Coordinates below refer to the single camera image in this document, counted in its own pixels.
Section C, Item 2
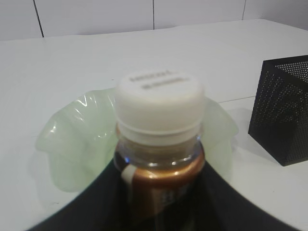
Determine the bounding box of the green ruffled glass plate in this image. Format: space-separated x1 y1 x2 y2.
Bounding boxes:
35 89 239 193

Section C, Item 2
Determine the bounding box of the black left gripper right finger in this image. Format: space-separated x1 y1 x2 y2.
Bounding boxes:
193 163 296 231

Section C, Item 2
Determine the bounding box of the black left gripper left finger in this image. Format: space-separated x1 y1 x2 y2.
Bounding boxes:
29 161 133 231

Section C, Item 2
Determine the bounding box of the black mesh pen holder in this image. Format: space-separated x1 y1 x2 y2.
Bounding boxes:
248 55 308 166

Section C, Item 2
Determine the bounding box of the Nescafe coffee bottle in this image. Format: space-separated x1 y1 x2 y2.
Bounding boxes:
114 70 205 231

